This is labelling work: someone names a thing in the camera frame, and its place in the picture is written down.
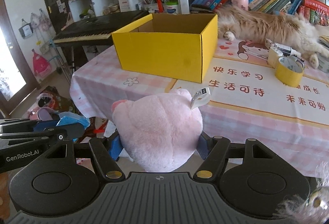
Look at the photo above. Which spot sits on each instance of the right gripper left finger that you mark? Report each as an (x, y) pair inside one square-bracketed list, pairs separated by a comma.
[(105, 153)]

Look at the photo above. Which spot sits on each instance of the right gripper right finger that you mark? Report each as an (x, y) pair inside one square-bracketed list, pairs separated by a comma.
[(213, 151)]

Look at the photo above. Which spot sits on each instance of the pink plush toy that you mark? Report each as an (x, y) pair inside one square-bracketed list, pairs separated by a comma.
[(159, 132)]

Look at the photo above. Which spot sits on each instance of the white spray bottle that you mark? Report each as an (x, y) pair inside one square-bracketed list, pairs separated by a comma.
[(286, 50)]

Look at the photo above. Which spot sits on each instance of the pink checkered table mat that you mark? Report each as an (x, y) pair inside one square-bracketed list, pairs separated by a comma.
[(247, 101)]

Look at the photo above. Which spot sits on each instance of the yellow cardboard box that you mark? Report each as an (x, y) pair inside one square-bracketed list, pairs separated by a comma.
[(173, 46)]

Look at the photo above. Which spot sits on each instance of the yellow tape roll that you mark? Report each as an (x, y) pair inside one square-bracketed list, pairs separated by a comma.
[(289, 71)]

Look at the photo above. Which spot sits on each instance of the black electronic keyboard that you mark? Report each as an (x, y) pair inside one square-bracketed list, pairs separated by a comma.
[(96, 31)]

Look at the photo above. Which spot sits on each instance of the fluffy orange white cat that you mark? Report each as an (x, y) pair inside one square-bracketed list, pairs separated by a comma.
[(294, 31)]

